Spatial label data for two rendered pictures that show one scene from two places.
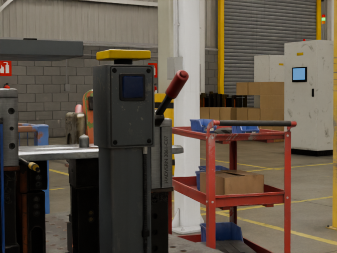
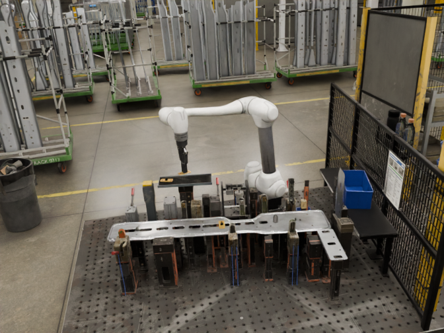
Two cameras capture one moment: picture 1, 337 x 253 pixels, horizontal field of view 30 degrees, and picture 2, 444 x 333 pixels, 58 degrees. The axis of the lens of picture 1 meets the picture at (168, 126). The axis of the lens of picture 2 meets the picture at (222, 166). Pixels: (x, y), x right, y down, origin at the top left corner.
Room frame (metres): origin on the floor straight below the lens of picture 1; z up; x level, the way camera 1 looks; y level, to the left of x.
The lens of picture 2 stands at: (2.95, 1.49, 2.42)
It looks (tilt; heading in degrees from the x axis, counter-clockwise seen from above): 25 degrees down; 203
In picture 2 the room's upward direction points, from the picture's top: 3 degrees counter-clockwise
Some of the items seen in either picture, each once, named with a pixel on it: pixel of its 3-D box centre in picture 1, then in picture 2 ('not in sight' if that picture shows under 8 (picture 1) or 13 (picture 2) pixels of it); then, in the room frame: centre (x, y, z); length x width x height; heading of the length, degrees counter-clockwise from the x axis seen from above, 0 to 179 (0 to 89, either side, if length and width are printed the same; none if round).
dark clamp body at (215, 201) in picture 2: not in sight; (216, 222); (0.82, 0.54, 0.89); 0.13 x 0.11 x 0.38; 24
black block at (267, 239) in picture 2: not in sight; (268, 259); (1.03, 0.96, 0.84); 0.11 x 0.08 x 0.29; 24
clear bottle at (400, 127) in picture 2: not in sight; (401, 129); (0.44, 1.62, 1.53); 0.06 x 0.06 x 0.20
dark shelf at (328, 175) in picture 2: not in sight; (353, 197); (0.44, 1.39, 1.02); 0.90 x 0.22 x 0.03; 24
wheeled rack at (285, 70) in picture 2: not in sight; (318, 41); (-7.18, -0.09, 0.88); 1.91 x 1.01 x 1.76; 125
